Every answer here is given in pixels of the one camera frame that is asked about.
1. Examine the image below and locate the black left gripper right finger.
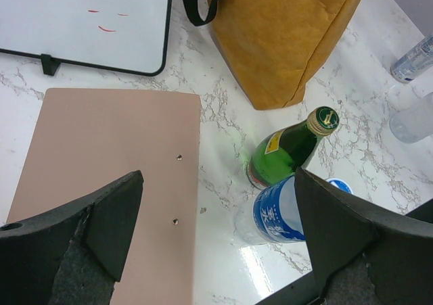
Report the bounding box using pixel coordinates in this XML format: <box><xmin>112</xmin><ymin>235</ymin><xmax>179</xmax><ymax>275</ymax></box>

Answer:
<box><xmin>294</xmin><ymin>169</ymin><xmax>432</xmax><ymax>304</ymax></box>

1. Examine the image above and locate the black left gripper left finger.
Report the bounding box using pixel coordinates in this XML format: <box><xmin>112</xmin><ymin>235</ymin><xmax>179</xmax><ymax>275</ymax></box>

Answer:
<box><xmin>1</xmin><ymin>170</ymin><xmax>143</xmax><ymax>304</ymax></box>

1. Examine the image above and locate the clear water bottle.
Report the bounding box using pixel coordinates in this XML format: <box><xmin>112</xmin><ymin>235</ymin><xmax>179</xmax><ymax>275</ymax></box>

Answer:
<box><xmin>233</xmin><ymin>175</ymin><xmax>355</xmax><ymax>246</ymax></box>
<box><xmin>389</xmin><ymin>93</ymin><xmax>432</xmax><ymax>144</ymax></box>

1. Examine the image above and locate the yellow canvas tote bag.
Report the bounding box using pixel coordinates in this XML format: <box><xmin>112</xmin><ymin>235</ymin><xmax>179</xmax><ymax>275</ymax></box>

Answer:
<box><xmin>183</xmin><ymin>0</ymin><xmax>361</xmax><ymax>110</ymax></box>

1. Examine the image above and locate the pink notebook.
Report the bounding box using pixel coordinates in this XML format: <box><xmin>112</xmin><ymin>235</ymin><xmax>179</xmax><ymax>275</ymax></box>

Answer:
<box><xmin>7</xmin><ymin>88</ymin><xmax>201</xmax><ymax>304</ymax></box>

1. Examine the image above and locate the green glass bottle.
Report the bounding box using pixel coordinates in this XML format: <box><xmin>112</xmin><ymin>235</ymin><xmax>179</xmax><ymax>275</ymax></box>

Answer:
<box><xmin>246</xmin><ymin>106</ymin><xmax>340</xmax><ymax>189</ymax></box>

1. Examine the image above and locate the silver blue drink can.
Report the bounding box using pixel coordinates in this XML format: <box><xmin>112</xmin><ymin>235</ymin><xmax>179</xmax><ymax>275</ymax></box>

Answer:
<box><xmin>390</xmin><ymin>34</ymin><xmax>432</xmax><ymax>83</ymax></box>

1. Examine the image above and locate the small whiteboard with writing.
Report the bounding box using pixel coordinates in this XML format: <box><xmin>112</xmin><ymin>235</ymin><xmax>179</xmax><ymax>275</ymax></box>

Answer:
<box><xmin>1</xmin><ymin>0</ymin><xmax>172</xmax><ymax>76</ymax></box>

